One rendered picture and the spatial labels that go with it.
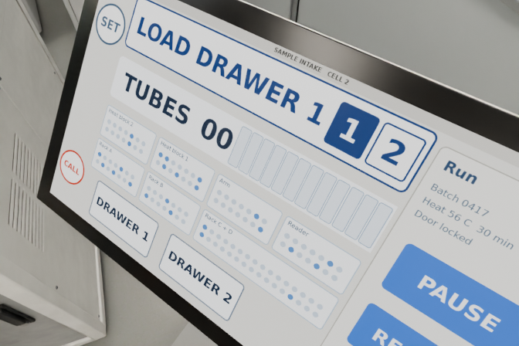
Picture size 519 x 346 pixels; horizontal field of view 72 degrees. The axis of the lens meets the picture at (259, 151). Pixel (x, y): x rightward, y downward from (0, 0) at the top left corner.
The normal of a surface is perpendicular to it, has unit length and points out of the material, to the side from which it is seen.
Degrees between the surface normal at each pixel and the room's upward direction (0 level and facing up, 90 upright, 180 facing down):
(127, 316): 0
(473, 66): 90
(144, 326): 0
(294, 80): 50
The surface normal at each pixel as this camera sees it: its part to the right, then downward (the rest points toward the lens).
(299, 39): -0.42, 0.12
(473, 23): -0.93, 0.29
